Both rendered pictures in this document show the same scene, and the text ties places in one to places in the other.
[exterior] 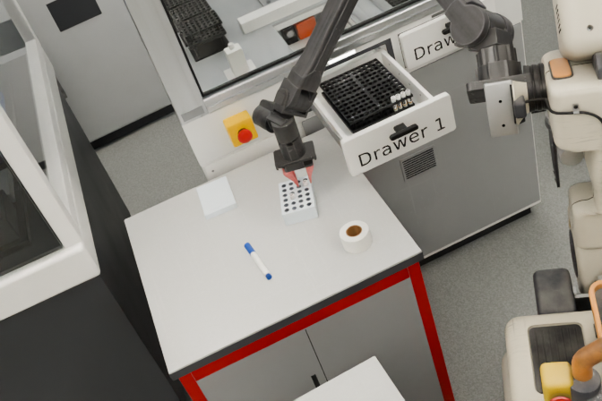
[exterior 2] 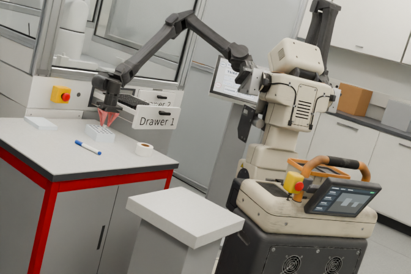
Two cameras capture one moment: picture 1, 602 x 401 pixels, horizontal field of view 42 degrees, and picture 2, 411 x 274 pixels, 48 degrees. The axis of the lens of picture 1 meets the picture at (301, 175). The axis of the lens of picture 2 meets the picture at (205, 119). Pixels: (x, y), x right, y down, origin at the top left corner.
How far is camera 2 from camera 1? 1.36 m
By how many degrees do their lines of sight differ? 50
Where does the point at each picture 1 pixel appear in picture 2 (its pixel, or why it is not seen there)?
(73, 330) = not seen: outside the picture
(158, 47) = (49, 23)
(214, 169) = (32, 114)
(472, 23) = (242, 50)
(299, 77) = (133, 63)
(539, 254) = not seen: hidden behind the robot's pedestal
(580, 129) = (288, 93)
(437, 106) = (175, 111)
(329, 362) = (114, 219)
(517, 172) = not seen: hidden behind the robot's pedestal
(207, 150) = (35, 99)
